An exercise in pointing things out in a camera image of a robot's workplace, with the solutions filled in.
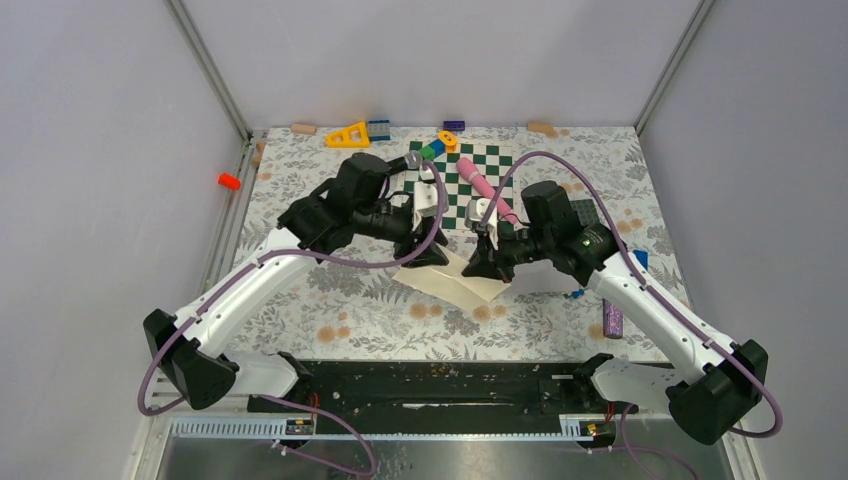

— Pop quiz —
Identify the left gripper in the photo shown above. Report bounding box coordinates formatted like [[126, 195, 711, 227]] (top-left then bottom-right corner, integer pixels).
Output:
[[355, 202, 451, 267]]

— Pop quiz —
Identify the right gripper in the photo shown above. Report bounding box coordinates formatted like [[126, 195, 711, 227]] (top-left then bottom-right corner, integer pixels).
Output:
[[462, 220, 554, 283]]

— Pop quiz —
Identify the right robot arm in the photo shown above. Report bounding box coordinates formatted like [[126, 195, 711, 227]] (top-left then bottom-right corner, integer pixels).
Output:
[[462, 181, 768, 445]]

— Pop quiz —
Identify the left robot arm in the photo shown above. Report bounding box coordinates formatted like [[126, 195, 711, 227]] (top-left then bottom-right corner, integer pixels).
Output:
[[137, 152, 447, 416]]

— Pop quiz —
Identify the beige toy car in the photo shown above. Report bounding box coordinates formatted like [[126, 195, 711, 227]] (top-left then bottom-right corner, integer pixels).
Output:
[[564, 288, 586, 300]]

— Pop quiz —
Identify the floral table cloth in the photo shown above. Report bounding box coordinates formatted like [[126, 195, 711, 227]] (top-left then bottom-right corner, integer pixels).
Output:
[[229, 125, 694, 364]]

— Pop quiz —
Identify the black toy microphone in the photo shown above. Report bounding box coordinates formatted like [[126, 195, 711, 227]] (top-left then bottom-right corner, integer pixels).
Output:
[[387, 150, 423, 176]]

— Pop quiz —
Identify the green white chessboard mat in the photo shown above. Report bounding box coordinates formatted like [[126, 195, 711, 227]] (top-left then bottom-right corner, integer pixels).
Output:
[[394, 141, 521, 237]]

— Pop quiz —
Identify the grey lego baseplate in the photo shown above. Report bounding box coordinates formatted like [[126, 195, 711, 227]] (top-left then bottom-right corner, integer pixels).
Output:
[[571, 199, 601, 227]]

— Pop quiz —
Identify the purple glitter microphone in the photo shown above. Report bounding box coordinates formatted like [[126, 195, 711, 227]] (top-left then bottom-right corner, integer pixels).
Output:
[[602, 299, 625, 340]]

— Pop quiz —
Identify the blue lego brick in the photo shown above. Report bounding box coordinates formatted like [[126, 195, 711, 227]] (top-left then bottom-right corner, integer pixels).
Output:
[[366, 119, 391, 142]]

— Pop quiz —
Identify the yellow triangle toy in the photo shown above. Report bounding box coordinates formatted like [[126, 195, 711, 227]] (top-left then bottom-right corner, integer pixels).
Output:
[[325, 121, 371, 148]]

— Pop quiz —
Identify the rainbow lego stack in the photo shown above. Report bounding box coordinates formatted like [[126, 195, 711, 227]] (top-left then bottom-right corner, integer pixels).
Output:
[[631, 250, 649, 269]]

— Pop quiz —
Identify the wooden cylinder block right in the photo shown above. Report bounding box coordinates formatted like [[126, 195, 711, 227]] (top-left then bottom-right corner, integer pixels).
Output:
[[526, 122, 558, 138]]

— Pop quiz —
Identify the wooden cylinder block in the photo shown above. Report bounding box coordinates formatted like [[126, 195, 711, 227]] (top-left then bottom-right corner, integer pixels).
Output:
[[526, 122, 558, 138], [290, 123, 317, 136]]

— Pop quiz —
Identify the wooden cylinder block left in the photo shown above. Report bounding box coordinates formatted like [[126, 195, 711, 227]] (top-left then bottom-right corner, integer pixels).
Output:
[[290, 123, 317, 136]]

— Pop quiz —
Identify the orange cap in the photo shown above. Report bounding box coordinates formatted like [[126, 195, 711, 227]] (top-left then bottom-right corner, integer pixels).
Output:
[[217, 173, 242, 191]]

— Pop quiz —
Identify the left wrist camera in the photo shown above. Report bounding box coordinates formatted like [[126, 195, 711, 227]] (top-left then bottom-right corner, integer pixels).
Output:
[[412, 180, 447, 232]]

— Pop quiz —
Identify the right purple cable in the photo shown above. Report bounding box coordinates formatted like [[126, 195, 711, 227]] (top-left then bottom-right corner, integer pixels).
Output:
[[478, 150, 784, 480]]

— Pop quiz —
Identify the purple cable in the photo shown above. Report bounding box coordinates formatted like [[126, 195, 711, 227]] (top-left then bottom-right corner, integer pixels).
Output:
[[478, 150, 784, 480], [137, 160, 450, 480]]

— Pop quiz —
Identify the colourful block chain toy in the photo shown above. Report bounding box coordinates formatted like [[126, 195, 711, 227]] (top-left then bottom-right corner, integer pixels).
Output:
[[418, 130, 458, 162]]

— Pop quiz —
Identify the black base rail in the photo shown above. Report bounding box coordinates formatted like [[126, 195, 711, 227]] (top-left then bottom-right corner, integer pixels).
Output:
[[285, 360, 625, 437]]

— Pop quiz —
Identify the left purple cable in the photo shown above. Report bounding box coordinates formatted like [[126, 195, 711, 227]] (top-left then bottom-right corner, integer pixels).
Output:
[[137, 160, 450, 480]]

